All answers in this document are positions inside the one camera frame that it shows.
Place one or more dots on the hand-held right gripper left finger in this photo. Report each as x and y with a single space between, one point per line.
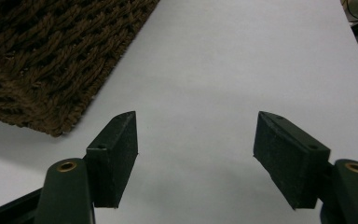
112 161

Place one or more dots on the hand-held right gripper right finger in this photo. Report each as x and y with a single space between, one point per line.
292 161

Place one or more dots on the brown woven basket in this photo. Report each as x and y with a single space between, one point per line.
46 59

